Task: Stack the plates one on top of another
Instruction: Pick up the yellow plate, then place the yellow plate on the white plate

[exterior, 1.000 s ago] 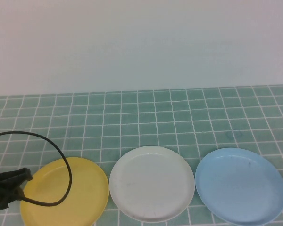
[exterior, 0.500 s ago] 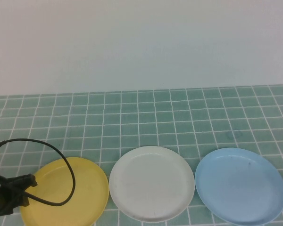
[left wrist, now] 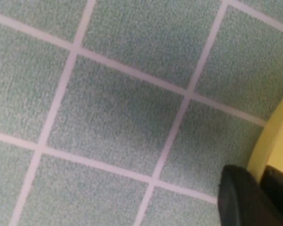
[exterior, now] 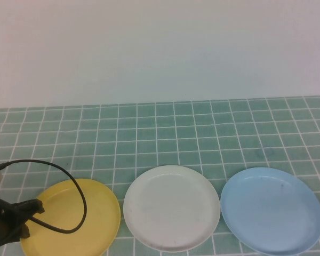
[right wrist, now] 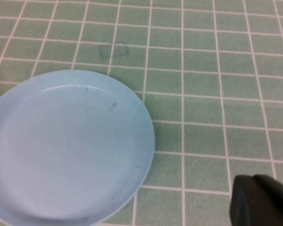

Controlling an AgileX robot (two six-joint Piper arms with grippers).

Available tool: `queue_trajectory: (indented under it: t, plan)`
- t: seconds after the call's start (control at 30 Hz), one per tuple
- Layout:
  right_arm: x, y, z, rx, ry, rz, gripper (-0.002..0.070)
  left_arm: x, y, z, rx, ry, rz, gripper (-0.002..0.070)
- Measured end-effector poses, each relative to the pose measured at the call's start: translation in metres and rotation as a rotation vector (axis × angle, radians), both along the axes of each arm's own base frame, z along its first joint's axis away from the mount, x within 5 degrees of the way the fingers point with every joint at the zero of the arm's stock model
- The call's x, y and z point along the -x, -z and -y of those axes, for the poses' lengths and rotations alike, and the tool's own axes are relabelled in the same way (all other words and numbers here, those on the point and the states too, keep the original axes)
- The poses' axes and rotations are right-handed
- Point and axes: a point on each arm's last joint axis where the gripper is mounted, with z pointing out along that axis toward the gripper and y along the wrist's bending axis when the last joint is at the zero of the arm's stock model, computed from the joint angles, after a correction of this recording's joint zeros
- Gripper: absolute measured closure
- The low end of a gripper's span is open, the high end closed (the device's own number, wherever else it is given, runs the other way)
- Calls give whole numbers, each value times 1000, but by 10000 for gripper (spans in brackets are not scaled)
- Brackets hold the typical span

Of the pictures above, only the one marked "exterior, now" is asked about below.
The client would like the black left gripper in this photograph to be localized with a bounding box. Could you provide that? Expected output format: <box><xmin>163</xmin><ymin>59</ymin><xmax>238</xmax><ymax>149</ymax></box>
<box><xmin>0</xmin><ymin>186</ymin><xmax>45</xmax><ymax>247</ymax></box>

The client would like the green checkered tablecloth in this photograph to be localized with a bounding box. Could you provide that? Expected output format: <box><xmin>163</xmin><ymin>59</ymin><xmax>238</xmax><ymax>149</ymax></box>
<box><xmin>0</xmin><ymin>96</ymin><xmax>320</xmax><ymax>256</ymax></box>

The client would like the yellow plastic plate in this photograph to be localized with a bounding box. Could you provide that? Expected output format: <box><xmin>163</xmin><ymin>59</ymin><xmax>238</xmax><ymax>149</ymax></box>
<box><xmin>20</xmin><ymin>178</ymin><xmax>122</xmax><ymax>256</ymax></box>

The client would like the white plastic plate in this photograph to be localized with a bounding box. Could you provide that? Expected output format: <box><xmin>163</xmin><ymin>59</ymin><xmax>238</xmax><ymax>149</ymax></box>
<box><xmin>123</xmin><ymin>165</ymin><xmax>221</xmax><ymax>253</ymax></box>

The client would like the light blue plastic plate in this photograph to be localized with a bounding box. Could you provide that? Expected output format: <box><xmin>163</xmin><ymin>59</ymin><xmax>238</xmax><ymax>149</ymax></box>
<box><xmin>220</xmin><ymin>167</ymin><xmax>320</xmax><ymax>256</ymax></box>

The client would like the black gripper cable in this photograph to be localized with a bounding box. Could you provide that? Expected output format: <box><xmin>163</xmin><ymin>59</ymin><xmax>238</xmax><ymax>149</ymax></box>
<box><xmin>0</xmin><ymin>159</ymin><xmax>87</xmax><ymax>233</ymax></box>

